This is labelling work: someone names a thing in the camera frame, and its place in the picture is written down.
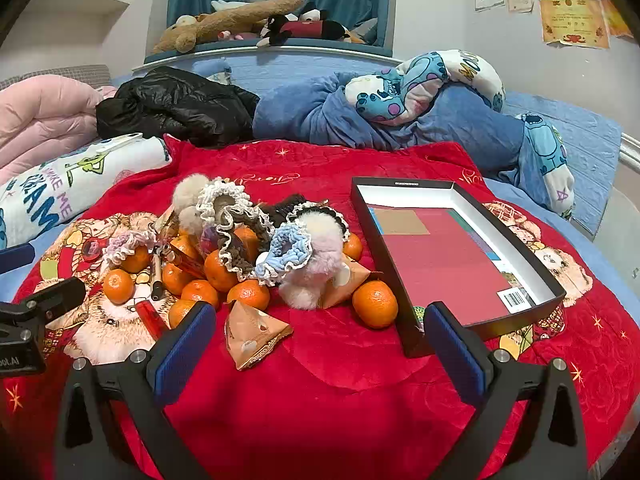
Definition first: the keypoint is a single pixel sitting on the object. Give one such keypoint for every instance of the white wall shelf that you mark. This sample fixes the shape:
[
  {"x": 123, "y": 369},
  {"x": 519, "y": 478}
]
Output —
[{"x": 85, "y": 2}]

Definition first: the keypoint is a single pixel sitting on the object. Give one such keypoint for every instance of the black red mouse plush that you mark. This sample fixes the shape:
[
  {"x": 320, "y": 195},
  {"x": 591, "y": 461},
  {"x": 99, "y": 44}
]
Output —
[{"x": 300, "y": 26}]

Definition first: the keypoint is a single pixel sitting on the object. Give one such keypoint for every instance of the black cream-edged scrunchie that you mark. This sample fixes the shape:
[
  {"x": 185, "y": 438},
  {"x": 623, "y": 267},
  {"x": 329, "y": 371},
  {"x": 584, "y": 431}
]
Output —
[{"x": 310, "y": 208}]

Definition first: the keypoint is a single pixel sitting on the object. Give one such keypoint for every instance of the black puffer jacket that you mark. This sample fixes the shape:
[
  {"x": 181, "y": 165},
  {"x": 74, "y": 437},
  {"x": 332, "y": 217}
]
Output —
[{"x": 175, "y": 105}]

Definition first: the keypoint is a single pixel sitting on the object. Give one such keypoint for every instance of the yellow wall certificate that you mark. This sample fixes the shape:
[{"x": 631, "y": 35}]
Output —
[{"x": 616, "y": 17}]

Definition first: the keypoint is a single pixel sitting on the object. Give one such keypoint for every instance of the white cartoon print blanket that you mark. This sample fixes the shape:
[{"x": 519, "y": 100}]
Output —
[{"x": 60, "y": 195}]

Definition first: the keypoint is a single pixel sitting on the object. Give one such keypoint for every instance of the dark brown hair clip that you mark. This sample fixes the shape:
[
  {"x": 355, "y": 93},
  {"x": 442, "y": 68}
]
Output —
[{"x": 280, "y": 206}]

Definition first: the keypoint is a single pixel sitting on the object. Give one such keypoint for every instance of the orange red slim box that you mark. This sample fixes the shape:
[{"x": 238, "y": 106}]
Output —
[{"x": 187, "y": 259}]

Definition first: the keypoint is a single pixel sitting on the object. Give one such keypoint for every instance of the blue crochet scrunchie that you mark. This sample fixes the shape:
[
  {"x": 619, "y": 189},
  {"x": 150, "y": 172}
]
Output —
[{"x": 270, "y": 265}]

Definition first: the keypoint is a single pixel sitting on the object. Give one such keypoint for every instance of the large orange wall certificate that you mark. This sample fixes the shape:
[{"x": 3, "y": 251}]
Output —
[{"x": 575, "y": 21}]

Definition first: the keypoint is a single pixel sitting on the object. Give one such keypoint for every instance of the cream ruffled scrunchie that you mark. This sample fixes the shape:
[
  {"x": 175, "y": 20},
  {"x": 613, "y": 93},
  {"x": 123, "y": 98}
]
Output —
[{"x": 210, "y": 192}]

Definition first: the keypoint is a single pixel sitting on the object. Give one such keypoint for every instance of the blue bed sheet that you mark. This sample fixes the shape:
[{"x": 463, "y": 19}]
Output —
[{"x": 580, "y": 130}]

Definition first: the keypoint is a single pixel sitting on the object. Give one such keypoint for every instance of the bronze cosmetic tube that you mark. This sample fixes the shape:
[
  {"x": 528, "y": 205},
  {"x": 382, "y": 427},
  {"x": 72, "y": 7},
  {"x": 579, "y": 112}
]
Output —
[{"x": 157, "y": 275}]

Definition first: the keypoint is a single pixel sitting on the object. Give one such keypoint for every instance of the cream fluffy scrunchie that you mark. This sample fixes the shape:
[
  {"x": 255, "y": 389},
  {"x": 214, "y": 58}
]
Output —
[{"x": 322, "y": 229}]

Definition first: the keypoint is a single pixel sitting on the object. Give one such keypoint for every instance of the pile of tangerines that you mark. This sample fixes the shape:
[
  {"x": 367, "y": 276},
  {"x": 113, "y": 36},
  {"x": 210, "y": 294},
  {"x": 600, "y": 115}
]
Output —
[{"x": 220, "y": 272}]

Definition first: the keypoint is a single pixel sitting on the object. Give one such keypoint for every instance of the red bear print blanket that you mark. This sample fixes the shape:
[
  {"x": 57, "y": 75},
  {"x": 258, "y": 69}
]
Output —
[{"x": 325, "y": 385}]

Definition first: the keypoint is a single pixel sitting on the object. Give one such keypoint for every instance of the small pink plush toy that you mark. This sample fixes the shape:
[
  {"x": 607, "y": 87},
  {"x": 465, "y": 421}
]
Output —
[{"x": 235, "y": 35}]

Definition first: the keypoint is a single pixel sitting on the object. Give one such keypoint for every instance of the grey fabric headboard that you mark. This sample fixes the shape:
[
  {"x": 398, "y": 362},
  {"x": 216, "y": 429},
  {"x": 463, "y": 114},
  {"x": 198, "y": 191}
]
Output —
[{"x": 50, "y": 72}]

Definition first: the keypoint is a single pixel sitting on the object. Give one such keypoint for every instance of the orange plush toy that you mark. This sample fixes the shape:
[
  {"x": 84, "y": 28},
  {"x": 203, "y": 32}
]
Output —
[{"x": 356, "y": 37}]

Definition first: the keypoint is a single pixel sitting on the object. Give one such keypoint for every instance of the white plush toy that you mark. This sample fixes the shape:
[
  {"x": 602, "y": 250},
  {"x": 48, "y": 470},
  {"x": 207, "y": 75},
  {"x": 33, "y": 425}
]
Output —
[{"x": 227, "y": 5}]

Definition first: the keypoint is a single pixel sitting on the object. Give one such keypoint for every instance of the lilac crochet scrunchie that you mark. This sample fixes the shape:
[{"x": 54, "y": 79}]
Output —
[{"x": 120, "y": 245}]

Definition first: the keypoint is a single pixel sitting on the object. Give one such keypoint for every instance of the blue cartoon print quilt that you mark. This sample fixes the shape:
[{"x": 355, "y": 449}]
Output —
[{"x": 350, "y": 115}]

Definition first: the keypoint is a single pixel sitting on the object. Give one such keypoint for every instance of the brown ruffled scrunchie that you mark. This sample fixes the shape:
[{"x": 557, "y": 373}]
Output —
[{"x": 240, "y": 260}]

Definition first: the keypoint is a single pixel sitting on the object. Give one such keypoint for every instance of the brown plush dog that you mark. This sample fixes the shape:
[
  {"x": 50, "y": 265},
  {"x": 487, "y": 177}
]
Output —
[{"x": 235, "y": 15}]

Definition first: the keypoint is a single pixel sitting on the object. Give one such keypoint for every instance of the white flat plastic object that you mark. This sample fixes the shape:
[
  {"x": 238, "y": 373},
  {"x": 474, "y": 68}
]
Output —
[{"x": 120, "y": 141}]

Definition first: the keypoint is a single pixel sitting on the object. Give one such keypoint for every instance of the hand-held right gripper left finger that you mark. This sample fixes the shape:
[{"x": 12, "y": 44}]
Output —
[{"x": 182, "y": 355}]

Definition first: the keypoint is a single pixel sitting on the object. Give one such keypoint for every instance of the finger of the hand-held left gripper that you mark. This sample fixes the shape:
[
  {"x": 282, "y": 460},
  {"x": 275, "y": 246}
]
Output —
[
  {"x": 14, "y": 258},
  {"x": 52, "y": 294}
]

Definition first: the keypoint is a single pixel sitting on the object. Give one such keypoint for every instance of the grey plush toy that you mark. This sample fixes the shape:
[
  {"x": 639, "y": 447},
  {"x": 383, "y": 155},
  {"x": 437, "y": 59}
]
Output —
[{"x": 371, "y": 30}]

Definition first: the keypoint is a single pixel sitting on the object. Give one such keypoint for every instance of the beige fluffy scrunchie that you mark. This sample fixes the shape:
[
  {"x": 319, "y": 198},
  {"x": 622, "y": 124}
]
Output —
[{"x": 186, "y": 195}]

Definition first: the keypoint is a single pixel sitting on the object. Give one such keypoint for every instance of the pink fluffy scrunchie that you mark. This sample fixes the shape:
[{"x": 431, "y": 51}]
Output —
[{"x": 305, "y": 285}]

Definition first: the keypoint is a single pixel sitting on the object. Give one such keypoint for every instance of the tan triangular snack packet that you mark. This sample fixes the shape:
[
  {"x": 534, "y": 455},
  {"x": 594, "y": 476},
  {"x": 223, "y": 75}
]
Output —
[
  {"x": 252, "y": 330},
  {"x": 167, "y": 220},
  {"x": 347, "y": 280}
]

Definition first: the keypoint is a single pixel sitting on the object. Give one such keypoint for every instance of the pink quilt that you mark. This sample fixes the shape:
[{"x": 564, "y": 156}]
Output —
[{"x": 40, "y": 120}]

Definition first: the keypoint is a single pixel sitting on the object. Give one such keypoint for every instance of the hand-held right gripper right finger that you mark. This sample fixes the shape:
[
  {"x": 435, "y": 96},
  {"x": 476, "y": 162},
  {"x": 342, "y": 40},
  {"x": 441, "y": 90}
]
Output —
[{"x": 457, "y": 360}]

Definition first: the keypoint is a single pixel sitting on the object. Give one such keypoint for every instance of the red round badge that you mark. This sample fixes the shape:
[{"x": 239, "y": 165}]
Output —
[{"x": 91, "y": 251}]

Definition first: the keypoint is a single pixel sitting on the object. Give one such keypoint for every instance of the black shallow cardboard box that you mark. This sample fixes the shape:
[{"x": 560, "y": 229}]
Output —
[{"x": 435, "y": 255}]

